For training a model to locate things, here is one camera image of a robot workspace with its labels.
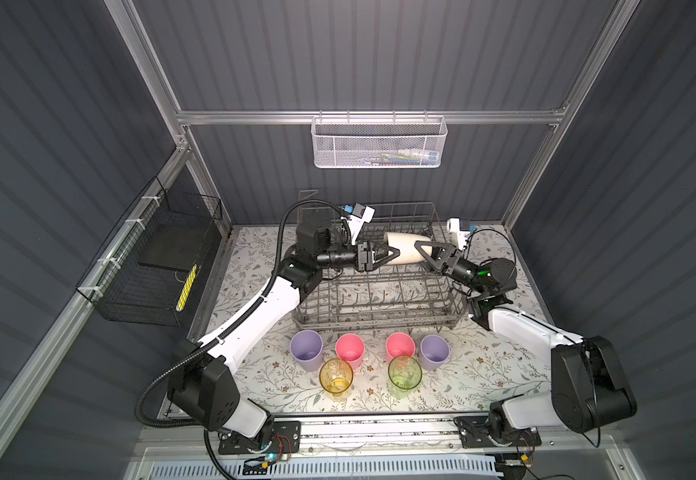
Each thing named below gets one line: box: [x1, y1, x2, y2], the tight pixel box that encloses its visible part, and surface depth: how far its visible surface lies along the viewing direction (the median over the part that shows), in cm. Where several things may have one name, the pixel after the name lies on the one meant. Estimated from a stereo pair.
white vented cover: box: [147, 460, 505, 479], surface depth 72 cm
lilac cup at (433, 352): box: [418, 334, 451, 371], surface depth 82 cm
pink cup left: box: [336, 333, 366, 370], surface depth 88 cm
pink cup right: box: [385, 332, 416, 363], surface depth 86 cm
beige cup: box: [384, 232, 432, 264], surface depth 68 cm
